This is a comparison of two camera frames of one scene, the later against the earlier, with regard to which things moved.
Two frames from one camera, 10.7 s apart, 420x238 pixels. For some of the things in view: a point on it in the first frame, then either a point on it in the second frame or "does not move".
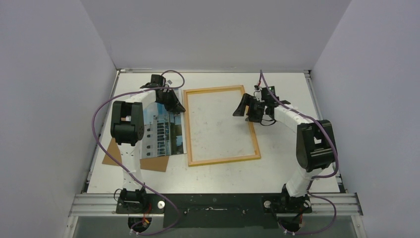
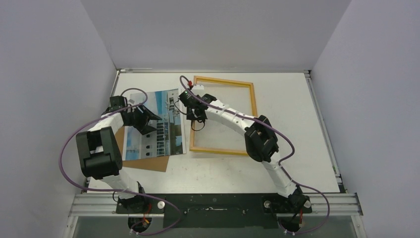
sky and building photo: [165, 132] does not move
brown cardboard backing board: [159, 163] does not move
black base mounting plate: [214, 210] does not move
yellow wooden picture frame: [191, 163] -> [192, 126]
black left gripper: [175, 106] -> [145, 117]
